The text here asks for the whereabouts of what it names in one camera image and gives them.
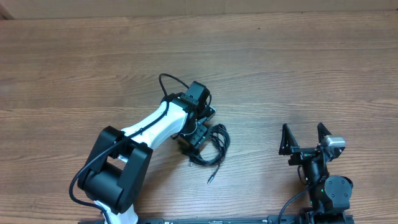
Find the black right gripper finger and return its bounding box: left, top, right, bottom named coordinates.
left=317, top=123, right=331, bottom=144
left=279, top=123, right=300, bottom=156

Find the black cable bundle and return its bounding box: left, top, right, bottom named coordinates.
left=185, top=123, right=231, bottom=185

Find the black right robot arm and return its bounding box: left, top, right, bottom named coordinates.
left=279, top=123, right=353, bottom=215

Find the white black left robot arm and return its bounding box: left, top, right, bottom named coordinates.
left=69, top=90, right=216, bottom=223

